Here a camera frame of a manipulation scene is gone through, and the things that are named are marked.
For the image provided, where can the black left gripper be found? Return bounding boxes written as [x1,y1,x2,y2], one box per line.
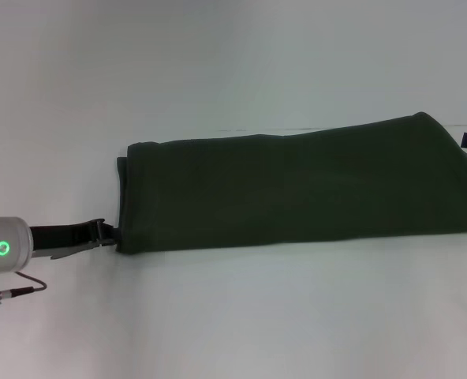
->
[28,219,123,253]

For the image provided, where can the dark green t-shirt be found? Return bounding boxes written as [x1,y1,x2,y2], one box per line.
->
[114,111,467,253]

